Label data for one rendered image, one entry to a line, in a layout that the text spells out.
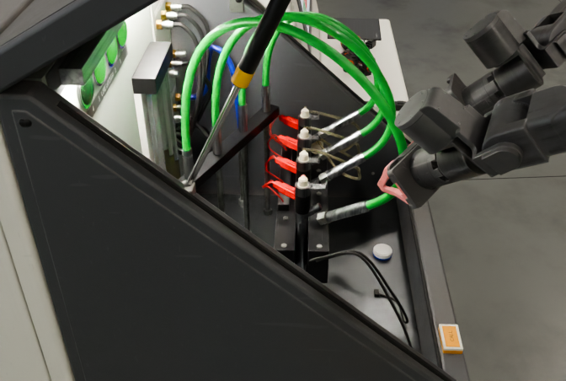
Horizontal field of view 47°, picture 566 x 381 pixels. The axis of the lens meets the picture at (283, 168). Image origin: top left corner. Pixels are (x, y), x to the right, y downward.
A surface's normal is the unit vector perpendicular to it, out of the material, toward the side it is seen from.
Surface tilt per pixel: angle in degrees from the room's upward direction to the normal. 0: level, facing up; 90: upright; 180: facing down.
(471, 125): 43
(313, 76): 90
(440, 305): 0
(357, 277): 0
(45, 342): 90
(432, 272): 0
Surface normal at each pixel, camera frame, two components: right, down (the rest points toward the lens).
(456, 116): 0.45, -0.39
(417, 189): 0.42, -0.20
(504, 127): -0.64, -0.65
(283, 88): -0.04, 0.57
